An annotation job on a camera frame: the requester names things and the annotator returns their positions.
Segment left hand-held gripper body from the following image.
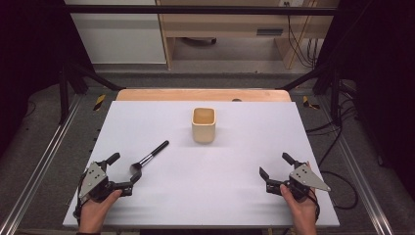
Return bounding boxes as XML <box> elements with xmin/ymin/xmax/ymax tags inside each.
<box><xmin>77</xmin><ymin>160</ymin><xmax>135</xmax><ymax>204</ymax></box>

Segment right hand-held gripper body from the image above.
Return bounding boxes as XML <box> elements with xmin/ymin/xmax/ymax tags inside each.
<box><xmin>265</xmin><ymin>162</ymin><xmax>332</xmax><ymax>203</ymax></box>

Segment black makeup brush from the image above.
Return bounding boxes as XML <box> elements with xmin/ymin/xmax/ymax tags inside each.
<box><xmin>129</xmin><ymin>139</ymin><xmax>170</xmax><ymax>173</ymax></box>

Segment beige square cup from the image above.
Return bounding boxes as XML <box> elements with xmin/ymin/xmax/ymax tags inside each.
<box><xmin>190</xmin><ymin>107</ymin><xmax>217</xmax><ymax>145</ymax></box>

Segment person's left hand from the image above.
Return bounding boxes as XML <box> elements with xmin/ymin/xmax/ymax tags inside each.
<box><xmin>78</xmin><ymin>189</ymin><xmax>123</xmax><ymax>233</ymax></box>

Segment person's right hand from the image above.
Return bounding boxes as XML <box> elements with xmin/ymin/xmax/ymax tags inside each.
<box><xmin>279</xmin><ymin>161</ymin><xmax>320</xmax><ymax>232</ymax></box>

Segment white table board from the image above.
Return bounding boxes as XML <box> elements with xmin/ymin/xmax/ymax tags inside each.
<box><xmin>62</xmin><ymin>100</ymin><xmax>341</xmax><ymax>229</ymax></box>

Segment yellow black tape strip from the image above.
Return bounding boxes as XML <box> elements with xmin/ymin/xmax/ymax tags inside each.
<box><xmin>93</xmin><ymin>93</ymin><xmax>108</xmax><ymax>112</ymax></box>
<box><xmin>301</xmin><ymin>95</ymin><xmax>321</xmax><ymax>111</ymax></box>

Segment black metal stand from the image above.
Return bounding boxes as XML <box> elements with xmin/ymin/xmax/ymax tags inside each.
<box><xmin>58</xmin><ymin>60</ymin><xmax>126</xmax><ymax>125</ymax></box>
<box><xmin>276</xmin><ymin>62</ymin><xmax>345</xmax><ymax>127</ymax></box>

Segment wooden table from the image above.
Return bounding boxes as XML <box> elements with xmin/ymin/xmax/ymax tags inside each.
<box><xmin>115</xmin><ymin>88</ymin><xmax>293</xmax><ymax>103</ymax></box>

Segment white cabinet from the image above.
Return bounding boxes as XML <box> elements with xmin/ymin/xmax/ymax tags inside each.
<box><xmin>64</xmin><ymin>0</ymin><xmax>167</xmax><ymax>66</ymax></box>

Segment grey desk label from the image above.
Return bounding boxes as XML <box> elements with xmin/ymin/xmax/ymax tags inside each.
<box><xmin>255</xmin><ymin>27</ymin><xmax>285</xmax><ymax>37</ymax></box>

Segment black curtain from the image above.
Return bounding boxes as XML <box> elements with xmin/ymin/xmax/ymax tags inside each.
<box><xmin>314</xmin><ymin>0</ymin><xmax>415</xmax><ymax>200</ymax></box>
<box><xmin>0</xmin><ymin>0</ymin><xmax>96</xmax><ymax>158</ymax></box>

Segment light wooden desk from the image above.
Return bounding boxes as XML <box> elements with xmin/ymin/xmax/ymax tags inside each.
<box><xmin>156</xmin><ymin>0</ymin><xmax>341</xmax><ymax>71</ymax></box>

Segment black horizontal bar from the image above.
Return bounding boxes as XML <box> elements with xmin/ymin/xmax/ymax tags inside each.
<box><xmin>64</xmin><ymin>4</ymin><xmax>339</xmax><ymax>17</ymax></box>

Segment right hand-held gripper cable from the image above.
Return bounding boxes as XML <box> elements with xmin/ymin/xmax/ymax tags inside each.
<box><xmin>306</xmin><ymin>188</ymin><xmax>321</xmax><ymax>223</ymax></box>

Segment hand-held gripper cable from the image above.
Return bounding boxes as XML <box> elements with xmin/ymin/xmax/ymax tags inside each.
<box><xmin>72</xmin><ymin>177</ymin><xmax>86</xmax><ymax>227</ymax></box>
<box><xmin>306</xmin><ymin>188</ymin><xmax>321</xmax><ymax>223</ymax></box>

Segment left hand-held gripper cable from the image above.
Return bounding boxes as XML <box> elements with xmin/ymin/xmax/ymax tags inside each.
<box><xmin>72</xmin><ymin>177</ymin><xmax>86</xmax><ymax>227</ymax></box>

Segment aluminium floor rail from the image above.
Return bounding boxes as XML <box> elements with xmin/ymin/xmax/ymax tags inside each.
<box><xmin>317</xmin><ymin>96</ymin><xmax>396</xmax><ymax>235</ymax></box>
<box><xmin>0</xmin><ymin>93</ymin><xmax>84</xmax><ymax>235</ymax></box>

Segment black floor cables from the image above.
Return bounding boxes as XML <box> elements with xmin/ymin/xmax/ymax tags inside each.
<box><xmin>304</xmin><ymin>79</ymin><xmax>360</xmax><ymax>211</ymax></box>

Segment black hanging cables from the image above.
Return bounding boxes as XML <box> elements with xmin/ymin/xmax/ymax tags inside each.
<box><xmin>283</xmin><ymin>1</ymin><xmax>320</xmax><ymax>71</ymax></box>

